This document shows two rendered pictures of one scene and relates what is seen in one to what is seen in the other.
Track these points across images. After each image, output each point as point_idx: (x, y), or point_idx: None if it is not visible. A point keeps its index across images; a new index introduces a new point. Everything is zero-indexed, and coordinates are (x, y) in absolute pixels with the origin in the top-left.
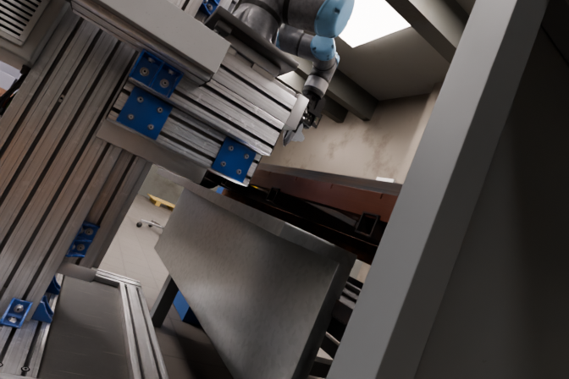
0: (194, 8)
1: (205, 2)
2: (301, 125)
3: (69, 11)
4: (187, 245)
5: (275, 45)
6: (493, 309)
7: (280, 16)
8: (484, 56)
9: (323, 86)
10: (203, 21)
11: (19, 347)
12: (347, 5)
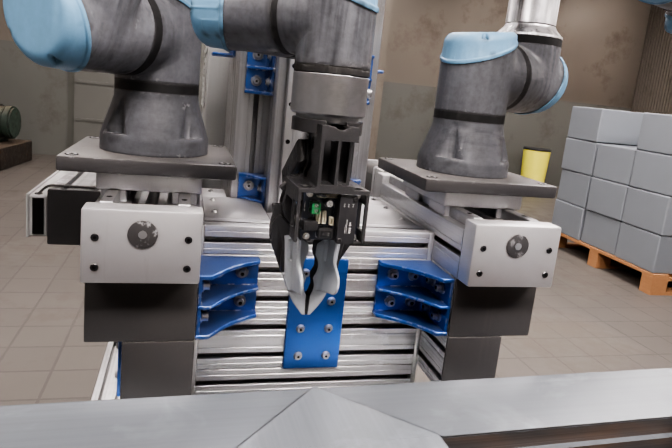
0: (235, 109)
1: (252, 84)
2: (294, 243)
3: (221, 187)
4: None
5: (125, 126)
6: None
7: (121, 75)
8: None
9: (295, 93)
10: (271, 108)
11: None
12: None
